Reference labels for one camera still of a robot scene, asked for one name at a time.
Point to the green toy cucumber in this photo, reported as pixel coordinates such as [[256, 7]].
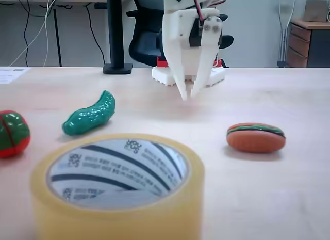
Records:
[[90, 114]]

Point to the black office chair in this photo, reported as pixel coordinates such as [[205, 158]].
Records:
[[141, 44]]

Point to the black monitor stand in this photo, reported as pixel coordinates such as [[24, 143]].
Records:
[[114, 31]]

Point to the grey metal crutch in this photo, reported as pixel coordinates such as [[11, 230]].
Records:
[[284, 38]]

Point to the wooden drawer cabinet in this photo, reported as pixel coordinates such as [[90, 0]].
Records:
[[299, 44]]

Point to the toy hamburger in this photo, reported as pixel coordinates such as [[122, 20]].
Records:
[[254, 142]]

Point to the brown cardboard box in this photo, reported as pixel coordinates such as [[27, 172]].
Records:
[[315, 10]]

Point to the white printed paper sheet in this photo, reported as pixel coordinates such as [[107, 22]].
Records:
[[10, 73]]

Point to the yellow tape roll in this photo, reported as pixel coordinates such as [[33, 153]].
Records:
[[116, 224]]

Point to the red green toy tomato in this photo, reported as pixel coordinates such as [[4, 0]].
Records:
[[14, 136]]

